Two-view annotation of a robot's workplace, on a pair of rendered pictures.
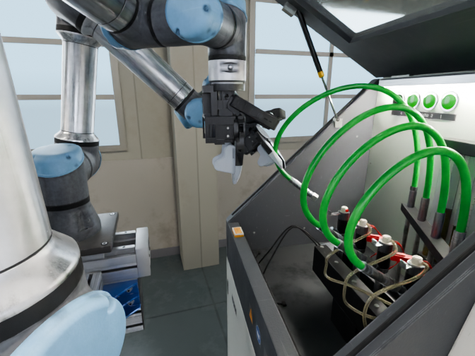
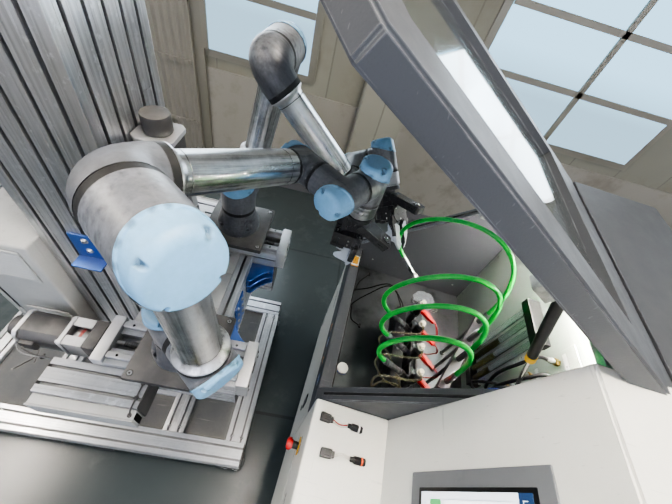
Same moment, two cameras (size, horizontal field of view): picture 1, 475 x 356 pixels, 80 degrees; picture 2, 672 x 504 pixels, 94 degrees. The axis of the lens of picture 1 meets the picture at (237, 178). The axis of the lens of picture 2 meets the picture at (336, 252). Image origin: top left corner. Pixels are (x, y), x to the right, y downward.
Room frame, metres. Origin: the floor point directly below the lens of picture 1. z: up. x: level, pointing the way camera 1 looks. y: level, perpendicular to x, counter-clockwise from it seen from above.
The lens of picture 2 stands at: (-0.02, -0.06, 1.94)
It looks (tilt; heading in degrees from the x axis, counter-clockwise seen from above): 48 degrees down; 10
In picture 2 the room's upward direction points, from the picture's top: 19 degrees clockwise
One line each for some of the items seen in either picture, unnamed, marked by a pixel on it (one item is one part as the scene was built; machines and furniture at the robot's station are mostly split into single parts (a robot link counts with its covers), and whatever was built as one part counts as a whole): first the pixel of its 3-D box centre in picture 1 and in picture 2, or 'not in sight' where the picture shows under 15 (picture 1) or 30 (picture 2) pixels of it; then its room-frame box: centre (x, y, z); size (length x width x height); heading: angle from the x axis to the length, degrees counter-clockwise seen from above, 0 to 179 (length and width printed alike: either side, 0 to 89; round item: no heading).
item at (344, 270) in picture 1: (362, 306); (398, 359); (0.57, -0.30, 0.91); 0.34 x 0.10 x 0.15; 11
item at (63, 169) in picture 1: (61, 171); (239, 187); (0.70, 0.45, 1.20); 0.13 x 0.12 x 0.14; 13
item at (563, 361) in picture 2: not in sight; (530, 389); (0.50, -0.58, 1.20); 0.13 x 0.03 x 0.31; 11
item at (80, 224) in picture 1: (67, 215); (238, 213); (0.69, 0.45, 1.09); 0.15 x 0.15 x 0.10
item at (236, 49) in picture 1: (225, 30); (370, 182); (0.60, 0.02, 1.52); 0.09 x 0.08 x 0.11; 160
